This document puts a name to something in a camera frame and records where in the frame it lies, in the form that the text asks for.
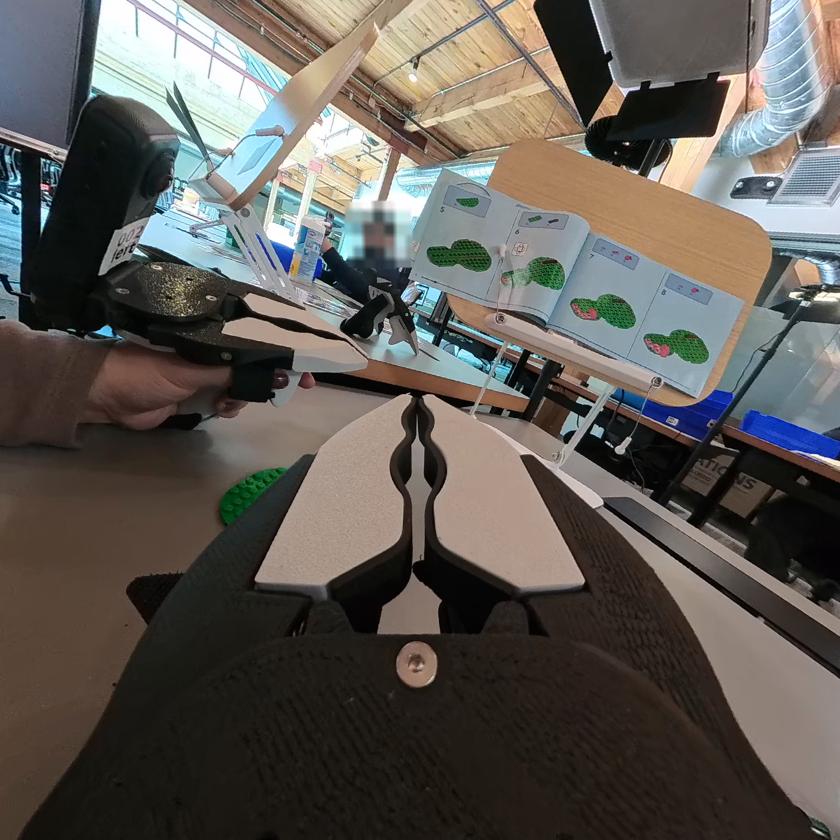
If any large silver air duct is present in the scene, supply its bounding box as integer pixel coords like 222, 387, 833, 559
717, 0, 840, 160

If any black cable tray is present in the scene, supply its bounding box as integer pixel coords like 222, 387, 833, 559
602, 496, 840, 678

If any lego instruction booklet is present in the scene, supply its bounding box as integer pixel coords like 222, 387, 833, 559
409, 167, 747, 400

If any idle hand-held gripper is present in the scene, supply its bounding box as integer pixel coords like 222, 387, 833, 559
339, 278, 421, 357

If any cardboard box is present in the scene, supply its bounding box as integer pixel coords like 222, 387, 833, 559
678, 445, 777, 521

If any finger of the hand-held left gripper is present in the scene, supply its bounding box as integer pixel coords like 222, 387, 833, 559
290, 333, 370, 376
226, 292, 361, 352

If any studio light panel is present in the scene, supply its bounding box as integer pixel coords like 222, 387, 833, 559
532, 0, 773, 143

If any blue storage bin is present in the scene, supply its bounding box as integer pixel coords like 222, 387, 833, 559
740, 409, 840, 462
616, 387, 737, 442

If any green lego plate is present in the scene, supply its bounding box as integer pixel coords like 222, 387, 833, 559
220, 466, 290, 526

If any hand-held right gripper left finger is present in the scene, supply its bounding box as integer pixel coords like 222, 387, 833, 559
253, 394, 418, 601

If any wooden table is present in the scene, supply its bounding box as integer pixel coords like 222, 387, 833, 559
140, 209, 534, 416

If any black monitor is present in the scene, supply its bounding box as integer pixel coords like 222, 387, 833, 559
0, 0, 101, 153

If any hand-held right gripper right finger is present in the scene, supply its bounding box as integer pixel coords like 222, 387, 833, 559
419, 392, 588, 599

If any person's left hand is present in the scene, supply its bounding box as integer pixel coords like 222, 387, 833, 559
87, 341, 291, 434

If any wipes container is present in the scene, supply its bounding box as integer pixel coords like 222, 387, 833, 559
293, 218, 328, 284

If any metal vent grille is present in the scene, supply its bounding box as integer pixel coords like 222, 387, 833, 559
766, 147, 840, 208

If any black tripod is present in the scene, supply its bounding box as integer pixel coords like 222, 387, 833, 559
655, 283, 840, 508

